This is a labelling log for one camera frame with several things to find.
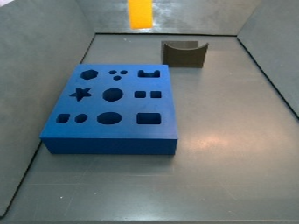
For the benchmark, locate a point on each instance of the dark grey curved holder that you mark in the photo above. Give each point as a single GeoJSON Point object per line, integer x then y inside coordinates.
{"type": "Point", "coordinates": [183, 53]}

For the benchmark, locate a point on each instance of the blue shape sorting block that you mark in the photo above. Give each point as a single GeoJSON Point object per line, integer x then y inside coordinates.
{"type": "Point", "coordinates": [114, 110]}

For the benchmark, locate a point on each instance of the orange arch object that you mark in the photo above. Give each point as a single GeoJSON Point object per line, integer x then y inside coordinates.
{"type": "Point", "coordinates": [140, 14]}

